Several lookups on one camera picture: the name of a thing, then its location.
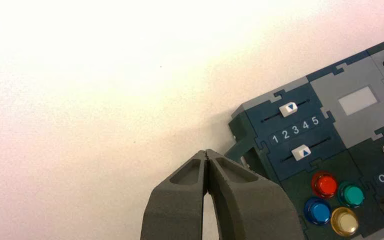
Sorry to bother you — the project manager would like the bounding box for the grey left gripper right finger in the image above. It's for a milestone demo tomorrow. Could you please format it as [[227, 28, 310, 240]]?
[[205, 149, 306, 240]]

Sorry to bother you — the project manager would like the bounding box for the white slider knob down arrow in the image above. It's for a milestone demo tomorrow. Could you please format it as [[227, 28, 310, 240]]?
[[278, 101, 299, 118]]

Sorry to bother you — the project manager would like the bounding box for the red push button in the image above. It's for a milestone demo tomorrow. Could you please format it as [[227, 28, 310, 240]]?
[[311, 171, 339, 200]]

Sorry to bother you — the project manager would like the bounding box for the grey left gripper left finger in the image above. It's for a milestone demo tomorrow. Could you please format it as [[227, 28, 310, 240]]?
[[140, 149, 209, 240]]

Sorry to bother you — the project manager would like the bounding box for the yellow push button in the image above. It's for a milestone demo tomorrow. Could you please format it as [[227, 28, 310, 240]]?
[[330, 207, 360, 237]]

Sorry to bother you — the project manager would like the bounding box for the blue push button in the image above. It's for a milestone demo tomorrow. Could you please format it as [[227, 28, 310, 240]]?
[[303, 197, 332, 226]]

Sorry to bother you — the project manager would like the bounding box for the blue grey modular control board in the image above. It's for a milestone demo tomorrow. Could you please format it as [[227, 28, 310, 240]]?
[[224, 32, 384, 240]]

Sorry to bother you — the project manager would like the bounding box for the green push button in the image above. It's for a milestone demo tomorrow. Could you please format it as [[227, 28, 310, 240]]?
[[337, 181, 366, 209]]

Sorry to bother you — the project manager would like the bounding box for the white slider knob up arrow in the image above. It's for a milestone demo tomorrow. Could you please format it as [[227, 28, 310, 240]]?
[[291, 144, 312, 162]]

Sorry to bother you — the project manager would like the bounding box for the white rectangular display window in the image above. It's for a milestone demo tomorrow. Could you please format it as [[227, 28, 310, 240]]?
[[338, 86, 378, 116]]

